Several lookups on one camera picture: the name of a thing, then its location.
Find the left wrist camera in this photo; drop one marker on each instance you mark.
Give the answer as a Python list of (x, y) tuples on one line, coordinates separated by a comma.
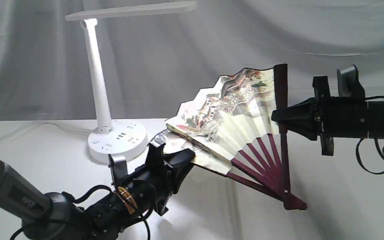
[(119, 170)]

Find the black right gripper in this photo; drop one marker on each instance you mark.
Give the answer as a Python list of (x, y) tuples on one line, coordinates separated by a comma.
[(309, 118)]

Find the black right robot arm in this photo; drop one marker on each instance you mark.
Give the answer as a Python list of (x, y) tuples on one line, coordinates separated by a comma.
[(355, 118)]

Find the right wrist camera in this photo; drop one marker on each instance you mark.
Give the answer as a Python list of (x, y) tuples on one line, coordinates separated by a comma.
[(348, 84)]

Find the white desk lamp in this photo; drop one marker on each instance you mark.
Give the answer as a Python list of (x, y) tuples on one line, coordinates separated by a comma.
[(125, 138)]

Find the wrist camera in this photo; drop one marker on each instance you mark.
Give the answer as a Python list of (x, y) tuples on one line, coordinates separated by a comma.
[(119, 170), (348, 84)]

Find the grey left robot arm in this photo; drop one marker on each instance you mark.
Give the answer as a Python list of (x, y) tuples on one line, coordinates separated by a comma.
[(102, 213)]

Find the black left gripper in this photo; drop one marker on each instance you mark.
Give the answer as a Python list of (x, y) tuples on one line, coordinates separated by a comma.
[(151, 185)]

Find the grey backdrop cloth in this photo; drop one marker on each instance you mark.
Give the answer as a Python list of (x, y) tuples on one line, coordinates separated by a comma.
[(152, 64)]

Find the painted paper folding fan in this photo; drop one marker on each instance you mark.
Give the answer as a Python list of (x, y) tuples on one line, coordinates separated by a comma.
[(230, 128)]

